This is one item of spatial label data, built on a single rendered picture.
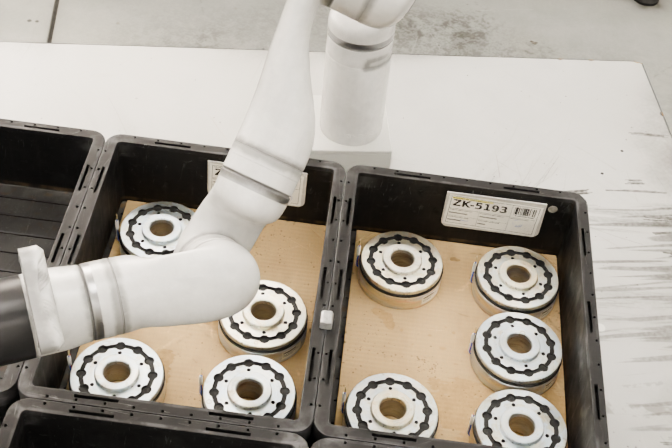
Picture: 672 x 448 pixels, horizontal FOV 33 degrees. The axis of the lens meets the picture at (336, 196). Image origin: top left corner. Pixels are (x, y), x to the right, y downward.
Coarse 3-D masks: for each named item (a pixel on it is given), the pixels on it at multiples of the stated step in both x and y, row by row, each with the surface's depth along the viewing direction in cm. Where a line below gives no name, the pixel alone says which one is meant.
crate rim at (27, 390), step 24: (120, 144) 139; (144, 144) 139; (168, 144) 140; (192, 144) 140; (96, 168) 135; (312, 168) 139; (336, 168) 139; (96, 192) 132; (336, 192) 136; (336, 216) 133; (72, 240) 127; (336, 240) 130; (72, 264) 124; (312, 336) 120; (312, 360) 119; (24, 384) 113; (312, 384) 116; (120, 408) 112; (144, 408) 112; (168, 408) 112; (192, 408) 112; (312, 408) 113
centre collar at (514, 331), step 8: (512, 328) 131; (520, 328) 131; (504, 336) 130; (512, 336) 131; (520, 336) 131; (528, 336) 131; (504, 344) 129; (536, 344) 130; (504, 352) 129; (512, 352) 129; (528, 352) 129; (536, 352) 129; (512, 360) 128; (520, 360) 128; (528, 360) 128
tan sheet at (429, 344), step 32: (448, 256) 144; (480, 256) 144; (544, 256) 145; (352, 288) 138; (448, 288) 140; (352, 320) 135; (384, 320) 135; (416, 320) 136; (448, 320) 136; (480, 320) 136; (544, 320) 137; (352, 352) 131; (384, 352) 132; (416, 352) 132; (448, 352) 133; (352, 384) 128; (448, 384) 129; (480, 384) 130; (384, 416) 125; (448, 416) 126
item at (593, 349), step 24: (360, 168) 139; (384, 168) 140; (504, 192) 139; (528, 192) 139; (552, 192) 139; (576, 216) 137; (336, 264) 128; (336, 288) 125; (336, 312) 123; (336, 336) 120; (600, 360) 121; (600, 384) 119; (600, 408) 116; (312, 432) 114; (336, 432) 112; (360, 432) 112; (384, 432) 112; (600, 432) 114
